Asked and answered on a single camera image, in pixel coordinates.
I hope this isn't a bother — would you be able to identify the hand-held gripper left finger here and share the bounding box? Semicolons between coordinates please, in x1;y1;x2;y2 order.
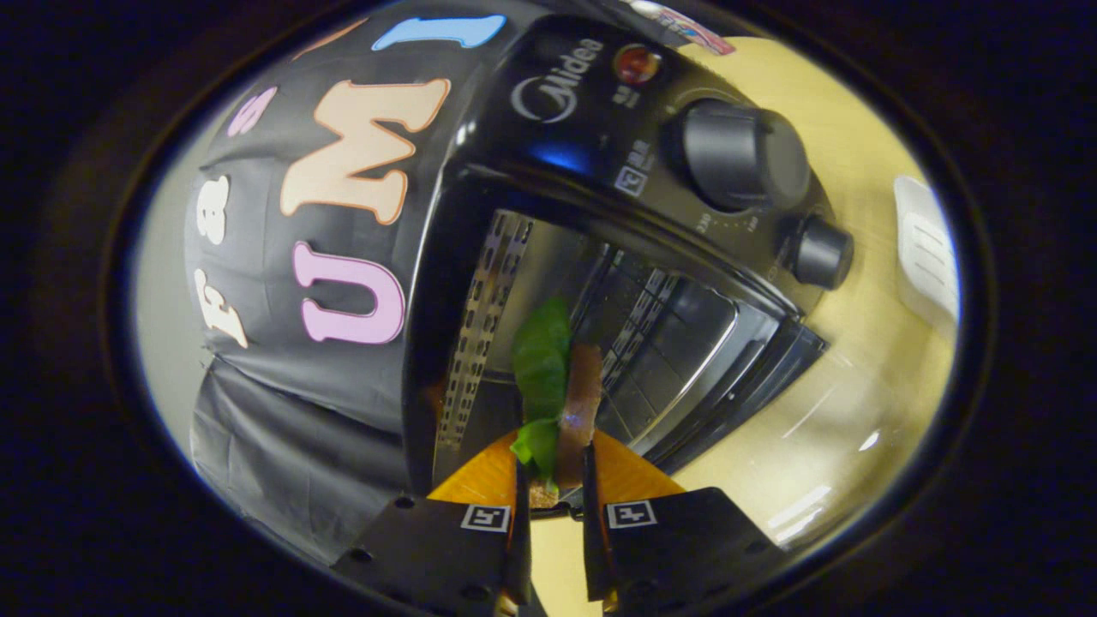
330;428;534;614

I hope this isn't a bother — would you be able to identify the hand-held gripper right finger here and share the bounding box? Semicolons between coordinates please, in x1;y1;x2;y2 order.
583;428;785;614

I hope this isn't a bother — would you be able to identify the sandwich with lettuce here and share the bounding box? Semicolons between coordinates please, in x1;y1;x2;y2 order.
510;296;605;511

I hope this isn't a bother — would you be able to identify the black toaster oven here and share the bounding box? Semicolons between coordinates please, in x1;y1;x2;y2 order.
403;13;858;498

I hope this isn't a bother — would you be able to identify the white plastic dish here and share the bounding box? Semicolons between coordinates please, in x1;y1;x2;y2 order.
893;176;961;322

